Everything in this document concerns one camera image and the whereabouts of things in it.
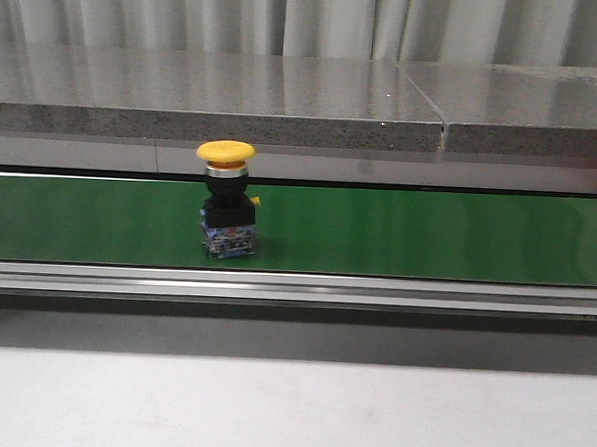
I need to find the aluminium conveyor frame rail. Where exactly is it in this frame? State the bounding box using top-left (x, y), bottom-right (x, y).
top-left (0, 261), bottom-right (597, 336)

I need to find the grey stone counter slab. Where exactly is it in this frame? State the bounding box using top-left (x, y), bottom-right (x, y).
top-left (0, 40), bottom-right (449, 156)

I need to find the yellow mushroom push button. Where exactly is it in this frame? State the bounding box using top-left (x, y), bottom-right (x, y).
top-left (196, 139), bottom-right (260, 259)

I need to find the green conveyor belt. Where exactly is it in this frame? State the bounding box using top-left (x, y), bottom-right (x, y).
top-left (0, 176), bottom-right (597, 286)

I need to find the grey curtain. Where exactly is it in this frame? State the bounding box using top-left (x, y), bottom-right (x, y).
top-left (0, 0), bottom-right (597, 67)

